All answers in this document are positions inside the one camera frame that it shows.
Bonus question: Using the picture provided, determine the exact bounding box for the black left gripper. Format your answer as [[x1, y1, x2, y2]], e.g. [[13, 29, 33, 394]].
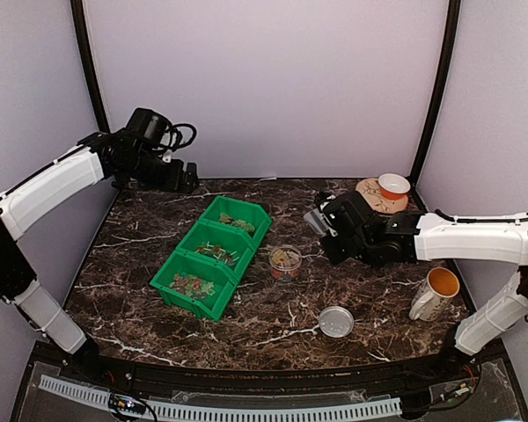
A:
[[121, 149, 198, 193]]

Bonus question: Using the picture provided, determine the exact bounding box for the clear plastic cup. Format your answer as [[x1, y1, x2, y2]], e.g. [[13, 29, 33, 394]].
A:
[[268, 245, 303, 281]]

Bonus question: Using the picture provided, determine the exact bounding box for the clear round plastic lid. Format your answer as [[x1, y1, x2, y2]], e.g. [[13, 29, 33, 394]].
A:
[[319, 306, 355, 338]]

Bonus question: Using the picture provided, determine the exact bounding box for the green bin with popsicle candies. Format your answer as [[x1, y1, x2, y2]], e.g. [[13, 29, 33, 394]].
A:
[[201, 196, 272, 250]]

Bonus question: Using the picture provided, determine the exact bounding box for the green bin with lollipops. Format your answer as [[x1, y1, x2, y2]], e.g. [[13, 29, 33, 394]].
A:
[[177, 222, 256, 278]]

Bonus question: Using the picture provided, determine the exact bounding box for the green bin with star candies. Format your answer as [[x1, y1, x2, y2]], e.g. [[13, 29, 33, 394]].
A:
[[150, 251, 239, 322]]

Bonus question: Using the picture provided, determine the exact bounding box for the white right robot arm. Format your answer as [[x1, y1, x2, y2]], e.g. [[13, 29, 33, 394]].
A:
[[304, 192, 528, 382]]

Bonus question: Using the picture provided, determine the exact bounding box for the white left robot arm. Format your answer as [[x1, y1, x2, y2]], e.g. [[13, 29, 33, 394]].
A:
[[0, 108, 199, 383]]

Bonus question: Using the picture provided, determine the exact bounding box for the orange and white bowl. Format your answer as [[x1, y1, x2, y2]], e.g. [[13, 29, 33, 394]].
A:
[[378, 173, 411, 200]]

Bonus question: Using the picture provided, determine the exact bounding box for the white mug orange inside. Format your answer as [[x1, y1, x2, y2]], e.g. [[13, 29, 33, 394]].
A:
[[408, 267, 460, 322]]

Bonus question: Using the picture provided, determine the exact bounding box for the left black frame post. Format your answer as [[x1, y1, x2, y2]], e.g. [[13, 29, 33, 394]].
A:
[[69, 0, 116, 133]]

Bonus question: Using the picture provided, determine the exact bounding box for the black frame post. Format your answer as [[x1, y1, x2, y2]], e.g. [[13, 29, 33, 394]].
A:
[[69, 0, 116, 133], [408, 0, 461, 186]]

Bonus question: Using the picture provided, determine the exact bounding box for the grey slotted cable duct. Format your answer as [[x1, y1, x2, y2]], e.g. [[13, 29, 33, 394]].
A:
[[38, 375, 402, 422]]

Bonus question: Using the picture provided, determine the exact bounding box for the right black frame post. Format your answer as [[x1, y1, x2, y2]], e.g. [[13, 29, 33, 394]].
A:
[[408, 0, 461, 186]]

